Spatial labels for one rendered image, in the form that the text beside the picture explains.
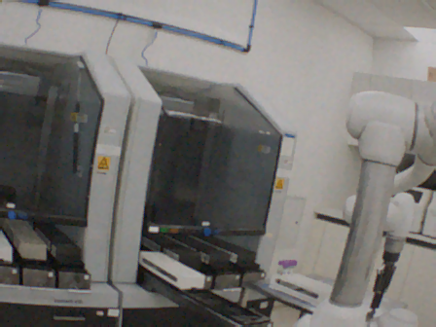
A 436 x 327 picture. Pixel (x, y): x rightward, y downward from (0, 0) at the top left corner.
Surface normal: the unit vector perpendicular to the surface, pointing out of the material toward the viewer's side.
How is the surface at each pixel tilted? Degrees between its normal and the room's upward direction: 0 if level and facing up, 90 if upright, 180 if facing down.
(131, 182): 90
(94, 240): 90
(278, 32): 90
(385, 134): 96
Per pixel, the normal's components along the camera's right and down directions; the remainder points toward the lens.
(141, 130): 0.62, 0.15
